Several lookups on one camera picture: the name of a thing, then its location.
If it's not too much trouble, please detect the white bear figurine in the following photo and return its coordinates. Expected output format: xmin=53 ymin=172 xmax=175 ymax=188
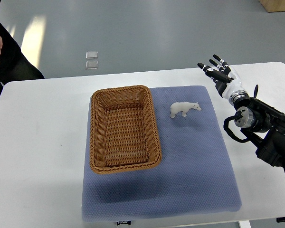
xmin=170 ymin=102 xmax=201 ymax=118

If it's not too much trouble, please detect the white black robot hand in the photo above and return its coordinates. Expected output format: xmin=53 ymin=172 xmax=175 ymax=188
xmin=197 ymin=54 xmax=248 ymax=106

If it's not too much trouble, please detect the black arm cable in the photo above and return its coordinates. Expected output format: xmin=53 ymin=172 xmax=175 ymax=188
xmin=223 ymin=111 xmax=250 ymax=143

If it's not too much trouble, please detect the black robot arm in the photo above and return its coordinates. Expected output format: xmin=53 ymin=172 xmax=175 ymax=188
xmin=235 ymin=85 xmax=285 ymax=173

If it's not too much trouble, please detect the brown wicker basket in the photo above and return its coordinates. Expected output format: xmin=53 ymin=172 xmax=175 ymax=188
xmin=90 ymin=85 xmax=162 ymax=174

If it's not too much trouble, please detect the blue textured mat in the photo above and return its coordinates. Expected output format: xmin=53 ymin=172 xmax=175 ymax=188
xmin=82 ymin=85 xmax=242 ymax=222

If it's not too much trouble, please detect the person in black clothes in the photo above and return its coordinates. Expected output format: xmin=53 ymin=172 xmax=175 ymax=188
xmin=0 ymin=0 xmax=45 ymax=117

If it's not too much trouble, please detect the table label tag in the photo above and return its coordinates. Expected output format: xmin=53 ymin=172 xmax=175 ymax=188
xmin=116 ymin=220 xmax=131 ymax=226

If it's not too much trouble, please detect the upper metal floor plate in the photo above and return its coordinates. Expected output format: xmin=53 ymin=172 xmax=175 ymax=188
xmin=86 ymin=51 xmax=98 ymax=59

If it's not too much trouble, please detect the wooden box corner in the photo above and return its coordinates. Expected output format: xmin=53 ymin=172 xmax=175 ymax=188
xmin=259 ymin=0 xmax=285 ymax=12

